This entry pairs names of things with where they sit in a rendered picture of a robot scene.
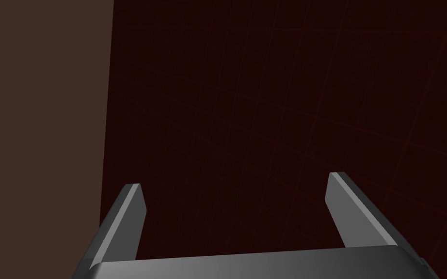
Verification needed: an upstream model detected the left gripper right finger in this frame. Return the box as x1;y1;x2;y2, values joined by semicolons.
324;171;416;256

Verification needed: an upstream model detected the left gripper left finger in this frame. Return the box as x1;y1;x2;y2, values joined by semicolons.
77;183;147;273

